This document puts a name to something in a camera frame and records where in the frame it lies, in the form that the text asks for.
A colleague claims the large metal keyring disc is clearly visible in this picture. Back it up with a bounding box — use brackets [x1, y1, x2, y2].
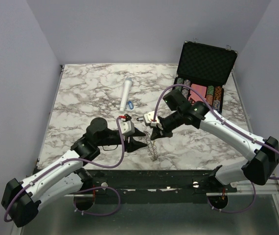
[143, 129, 159, 162]

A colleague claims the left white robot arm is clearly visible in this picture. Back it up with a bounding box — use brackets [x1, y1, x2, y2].
[1, 115, 147, 227]

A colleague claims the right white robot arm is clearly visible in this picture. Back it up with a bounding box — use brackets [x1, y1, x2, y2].
[143, 90, 279, 192]

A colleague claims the black key fob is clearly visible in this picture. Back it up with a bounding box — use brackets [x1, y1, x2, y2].
[124, 114, 132, 121]

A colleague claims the blue key tag far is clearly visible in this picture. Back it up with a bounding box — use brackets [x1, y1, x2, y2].
[128, 101, 134, 110]

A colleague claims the pink playing card deck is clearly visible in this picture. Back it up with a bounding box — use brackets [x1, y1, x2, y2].
[188, 84, 207, 104]

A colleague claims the white microphone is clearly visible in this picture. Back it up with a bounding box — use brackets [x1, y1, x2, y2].
[119, 78, 133, 113]

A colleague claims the black poker chip case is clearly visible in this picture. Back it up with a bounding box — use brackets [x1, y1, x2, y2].
[174, 41, 238, 114]

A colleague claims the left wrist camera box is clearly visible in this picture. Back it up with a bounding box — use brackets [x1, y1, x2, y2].
[119, 120, 135, 137]

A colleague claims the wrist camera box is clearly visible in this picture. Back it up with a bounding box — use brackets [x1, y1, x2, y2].
[119, 120, 135, 137]
[143, 111, 163, 129]

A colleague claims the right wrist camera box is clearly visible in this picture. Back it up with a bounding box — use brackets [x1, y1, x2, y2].
[143, 111, 163, 129]

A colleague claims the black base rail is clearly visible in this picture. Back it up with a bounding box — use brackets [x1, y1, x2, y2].
[33, 168, 238, 205]

